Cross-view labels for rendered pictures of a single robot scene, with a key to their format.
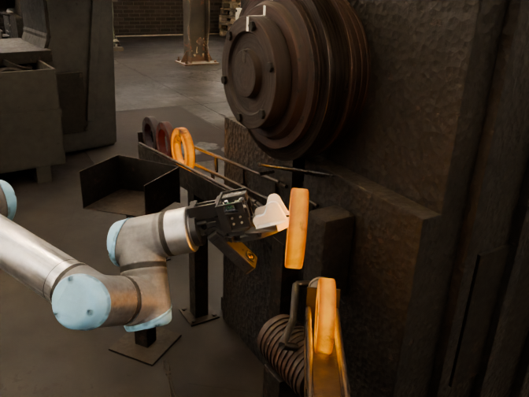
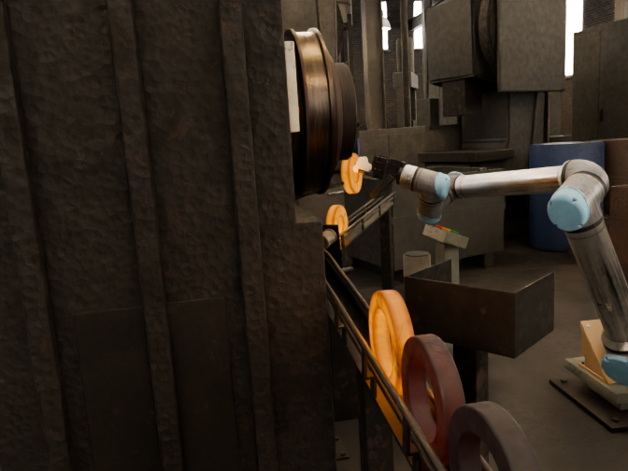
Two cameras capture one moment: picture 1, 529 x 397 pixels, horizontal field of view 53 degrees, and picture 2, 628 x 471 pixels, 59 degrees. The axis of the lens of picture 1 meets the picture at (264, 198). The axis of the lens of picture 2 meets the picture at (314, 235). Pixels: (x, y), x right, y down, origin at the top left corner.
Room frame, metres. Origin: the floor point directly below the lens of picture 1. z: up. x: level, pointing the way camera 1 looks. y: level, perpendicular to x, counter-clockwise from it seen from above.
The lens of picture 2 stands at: (2.97, 0.56, 1.04)
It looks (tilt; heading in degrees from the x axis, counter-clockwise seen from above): 10 degrees down; 201
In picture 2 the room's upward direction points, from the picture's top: 4 degrees counter-clockwise
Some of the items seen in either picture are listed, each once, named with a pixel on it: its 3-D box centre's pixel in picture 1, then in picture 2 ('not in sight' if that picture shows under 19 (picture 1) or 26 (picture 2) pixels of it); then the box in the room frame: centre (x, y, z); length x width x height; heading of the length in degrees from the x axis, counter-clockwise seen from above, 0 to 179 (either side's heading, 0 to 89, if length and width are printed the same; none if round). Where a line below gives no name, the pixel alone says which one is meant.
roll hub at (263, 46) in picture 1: (253, 73); (337, 112); (1.38, 0.04, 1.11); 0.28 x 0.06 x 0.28; 32
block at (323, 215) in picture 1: (328, 253); not in sight; (1.24, -0.18, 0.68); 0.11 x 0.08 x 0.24; 122
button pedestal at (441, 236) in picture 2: not in sight; (448, 292); (0.47, 0.23, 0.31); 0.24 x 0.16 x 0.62; 32
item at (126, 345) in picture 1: (136, 261); (479, 421); (1.70, 0.46, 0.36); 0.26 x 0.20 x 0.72; 67
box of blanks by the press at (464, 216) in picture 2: not in sight; (417, 217); (-1.33, -0.24, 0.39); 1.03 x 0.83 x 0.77; 137
